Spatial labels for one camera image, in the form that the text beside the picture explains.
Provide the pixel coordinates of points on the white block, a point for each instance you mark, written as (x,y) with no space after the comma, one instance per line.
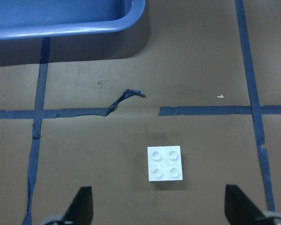
(164,163)

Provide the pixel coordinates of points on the blue plastic tray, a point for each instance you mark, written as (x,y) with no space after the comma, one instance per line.
(50,18)

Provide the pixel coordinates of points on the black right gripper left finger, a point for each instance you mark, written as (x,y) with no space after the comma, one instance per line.
(80,211)

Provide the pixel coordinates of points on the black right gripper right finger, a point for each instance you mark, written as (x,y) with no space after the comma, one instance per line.
(239,209)

